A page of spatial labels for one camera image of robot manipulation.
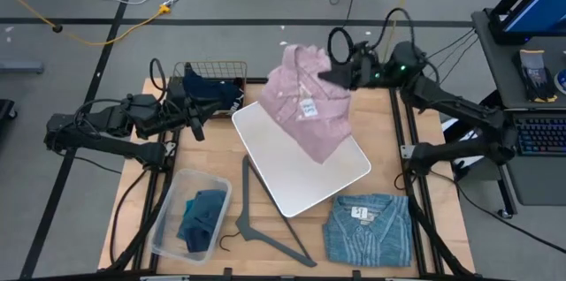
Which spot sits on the pink button shirt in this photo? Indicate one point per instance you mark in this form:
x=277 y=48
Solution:
x=300 y=131

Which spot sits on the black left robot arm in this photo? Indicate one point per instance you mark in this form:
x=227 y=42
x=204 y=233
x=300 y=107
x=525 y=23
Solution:
x=101 y=144

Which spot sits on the small black floor puck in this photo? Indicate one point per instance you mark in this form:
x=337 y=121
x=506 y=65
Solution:
x=56 y=29

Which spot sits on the grey clothes hanger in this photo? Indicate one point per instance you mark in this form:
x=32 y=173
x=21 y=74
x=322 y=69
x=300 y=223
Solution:
x=247 y=228

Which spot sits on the navy printed sweatshirt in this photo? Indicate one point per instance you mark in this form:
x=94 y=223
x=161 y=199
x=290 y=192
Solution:
x=212 y=88

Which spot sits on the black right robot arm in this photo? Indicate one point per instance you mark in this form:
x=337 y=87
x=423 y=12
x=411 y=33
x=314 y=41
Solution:
x=451 y=106

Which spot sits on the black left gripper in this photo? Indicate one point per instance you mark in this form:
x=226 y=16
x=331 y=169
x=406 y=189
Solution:
x=181 y=111

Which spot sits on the white round object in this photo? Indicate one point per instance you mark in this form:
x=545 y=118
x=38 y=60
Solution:
x=562 y=81

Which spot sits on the teal cloth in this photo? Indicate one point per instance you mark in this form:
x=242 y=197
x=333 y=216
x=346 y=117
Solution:
x=190 y=210

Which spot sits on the white woven plastic basket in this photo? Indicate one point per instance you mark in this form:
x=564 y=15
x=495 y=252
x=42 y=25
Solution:
x=287 y=170

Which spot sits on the light blue denim garment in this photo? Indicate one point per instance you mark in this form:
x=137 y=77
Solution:
x=367 y=241

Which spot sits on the dark grey desk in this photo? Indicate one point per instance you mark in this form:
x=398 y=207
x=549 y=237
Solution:
x=499 y=82

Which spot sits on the black computer monitor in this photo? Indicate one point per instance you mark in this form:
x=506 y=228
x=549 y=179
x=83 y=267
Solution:
x=539 y=11

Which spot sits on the black backlit keyboard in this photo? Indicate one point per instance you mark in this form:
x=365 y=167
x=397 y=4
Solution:
x=541 y=135

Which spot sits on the grey work glove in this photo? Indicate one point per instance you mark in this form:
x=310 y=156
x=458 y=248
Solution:
x=535 y=73

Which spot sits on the slate blue cloth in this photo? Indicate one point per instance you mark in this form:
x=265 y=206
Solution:
x=203 y=219

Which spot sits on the clear plastic storage bin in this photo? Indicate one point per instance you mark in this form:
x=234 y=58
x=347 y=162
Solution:
x=170 y=228

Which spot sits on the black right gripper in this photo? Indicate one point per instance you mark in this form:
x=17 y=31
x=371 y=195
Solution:
x=367 y=71

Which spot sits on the black table frame rail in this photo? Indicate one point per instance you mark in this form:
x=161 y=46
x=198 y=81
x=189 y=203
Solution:
x=155 y=184
x=256 y=81
x=395 y=139

